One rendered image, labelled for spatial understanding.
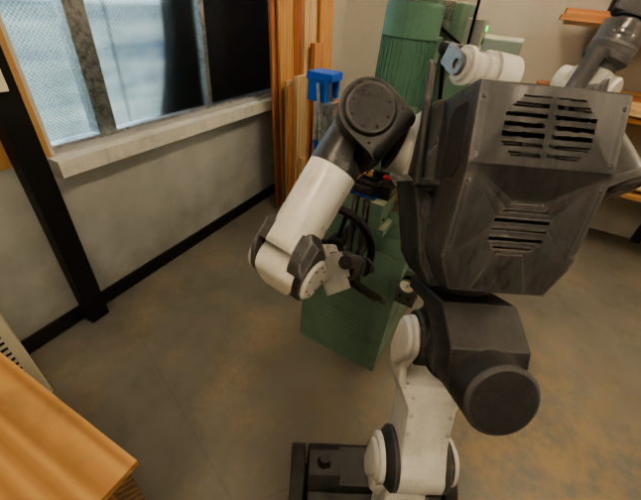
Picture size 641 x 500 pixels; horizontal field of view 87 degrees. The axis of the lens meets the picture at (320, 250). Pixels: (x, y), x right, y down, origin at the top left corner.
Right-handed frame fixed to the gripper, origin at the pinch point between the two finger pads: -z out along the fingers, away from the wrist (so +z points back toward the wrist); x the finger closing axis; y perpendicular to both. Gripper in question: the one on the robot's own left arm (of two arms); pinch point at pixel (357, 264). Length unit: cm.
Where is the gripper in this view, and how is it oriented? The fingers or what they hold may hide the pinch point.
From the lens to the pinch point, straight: 108.4
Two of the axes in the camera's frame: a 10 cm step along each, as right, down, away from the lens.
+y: 1.5, -9.8, -0.8
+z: -3.9, 0.1, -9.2
